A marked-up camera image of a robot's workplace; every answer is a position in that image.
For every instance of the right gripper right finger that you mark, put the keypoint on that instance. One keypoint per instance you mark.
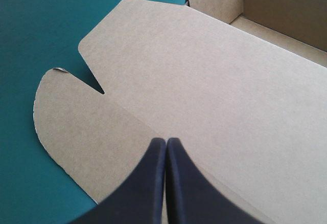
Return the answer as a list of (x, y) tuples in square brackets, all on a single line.
[(194, 198)]

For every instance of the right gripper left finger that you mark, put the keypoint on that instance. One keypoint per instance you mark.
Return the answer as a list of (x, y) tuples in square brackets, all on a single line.
[(143, 193)]

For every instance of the brown cardboard box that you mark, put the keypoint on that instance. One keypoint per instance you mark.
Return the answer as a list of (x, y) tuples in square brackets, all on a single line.
[(194, 80)]

